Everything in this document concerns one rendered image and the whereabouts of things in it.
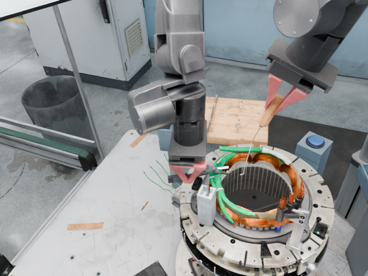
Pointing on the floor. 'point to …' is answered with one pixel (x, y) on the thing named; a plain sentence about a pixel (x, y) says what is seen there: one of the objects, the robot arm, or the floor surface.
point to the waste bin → (70, 127)
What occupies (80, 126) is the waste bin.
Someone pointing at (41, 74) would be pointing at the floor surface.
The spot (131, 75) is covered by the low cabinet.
